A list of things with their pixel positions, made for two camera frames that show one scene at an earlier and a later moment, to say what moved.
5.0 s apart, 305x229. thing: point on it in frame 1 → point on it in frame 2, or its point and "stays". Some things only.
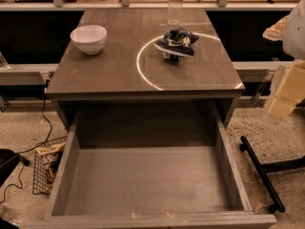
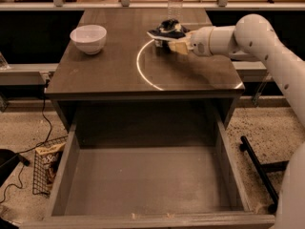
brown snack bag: [50, 156] stays
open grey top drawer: [150, 166] stays
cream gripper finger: [291, 91] → [180, 47]
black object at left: [9, 160] stays
